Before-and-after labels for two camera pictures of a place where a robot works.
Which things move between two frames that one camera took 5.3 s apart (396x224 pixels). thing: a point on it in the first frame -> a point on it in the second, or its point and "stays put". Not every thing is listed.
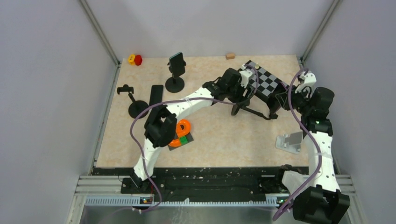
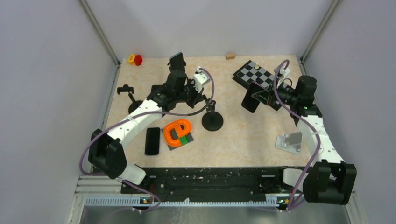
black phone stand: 242,105 -> 212,121
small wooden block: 230,56 stays put
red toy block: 138,59 stays put
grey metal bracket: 291,143 stays put
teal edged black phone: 177,64 stays put
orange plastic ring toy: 180,132 stays put
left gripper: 240,98 -> 197,96
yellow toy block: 131,59 stays put
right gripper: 293,95 -> 269,94
